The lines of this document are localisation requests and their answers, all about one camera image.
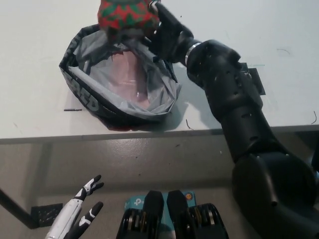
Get black table leg with plate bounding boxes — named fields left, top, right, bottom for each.
left=0, top=188, right=63, bottom=230

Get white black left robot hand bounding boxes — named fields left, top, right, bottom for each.
left=44, top=174, right=105, bottom=239

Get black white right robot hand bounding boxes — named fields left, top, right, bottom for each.
left=142, top=0, right=197, bottom=67

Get black tape square patch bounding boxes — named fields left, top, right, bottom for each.
left=240, top=63, right=267, bottom=95

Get black robot feet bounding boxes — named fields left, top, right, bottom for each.
left=116, top=190, right=229, bottom=239

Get red green coffee bean bag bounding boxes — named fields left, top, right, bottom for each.
left=98, top=0, right=160, bottom=38

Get black grey plastic bag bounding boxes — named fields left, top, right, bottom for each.
left=58, top=23, right=182, bottom=131

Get pink flat packet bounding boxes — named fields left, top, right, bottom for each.
left=111, top=51, right=150, bottom=110

